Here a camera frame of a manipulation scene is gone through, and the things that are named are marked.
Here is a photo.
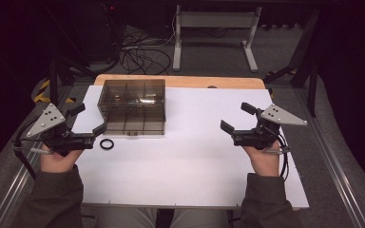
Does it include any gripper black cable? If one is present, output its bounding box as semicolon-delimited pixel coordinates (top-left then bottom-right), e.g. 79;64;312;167
265;132;291;182
12;117;44;181

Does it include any smoky transparent storage box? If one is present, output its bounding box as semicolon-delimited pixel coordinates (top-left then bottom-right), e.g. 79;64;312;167
97;78;166;137

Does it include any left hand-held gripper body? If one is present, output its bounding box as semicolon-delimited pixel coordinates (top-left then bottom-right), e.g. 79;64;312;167
26;103;95;158

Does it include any black tripod stand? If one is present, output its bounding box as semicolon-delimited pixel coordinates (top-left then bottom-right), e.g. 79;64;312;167
43;3;122;107

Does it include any person's right hand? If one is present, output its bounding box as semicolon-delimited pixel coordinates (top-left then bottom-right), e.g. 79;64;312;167
242;140;281;178

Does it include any yellow black hazard tape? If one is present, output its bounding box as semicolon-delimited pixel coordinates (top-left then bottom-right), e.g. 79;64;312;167
32;78;77;105

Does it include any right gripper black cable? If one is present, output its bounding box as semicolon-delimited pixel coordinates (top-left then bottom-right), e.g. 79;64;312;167
265;132;291;182

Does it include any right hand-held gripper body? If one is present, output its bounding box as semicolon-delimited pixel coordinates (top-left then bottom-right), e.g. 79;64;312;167
231;104;308;151

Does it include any black ring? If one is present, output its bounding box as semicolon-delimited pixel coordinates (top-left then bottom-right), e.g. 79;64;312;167
99;138;115;151

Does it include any black metal stand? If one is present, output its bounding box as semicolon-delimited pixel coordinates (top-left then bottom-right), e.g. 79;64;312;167
262;6;319;118

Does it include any tangle of floor cables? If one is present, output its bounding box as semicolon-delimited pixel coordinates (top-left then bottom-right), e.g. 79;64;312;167
119;28;176;76

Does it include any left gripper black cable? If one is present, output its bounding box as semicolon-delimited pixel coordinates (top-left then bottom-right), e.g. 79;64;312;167
12;117;44;181

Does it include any white board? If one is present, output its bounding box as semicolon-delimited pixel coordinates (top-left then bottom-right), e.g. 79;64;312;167
71;85;310;210

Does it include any person's left hand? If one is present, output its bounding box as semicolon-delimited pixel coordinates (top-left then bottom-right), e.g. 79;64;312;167
39;142;85;174

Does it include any white metal table frame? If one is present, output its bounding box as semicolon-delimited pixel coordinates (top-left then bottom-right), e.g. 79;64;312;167
172;4;263;73

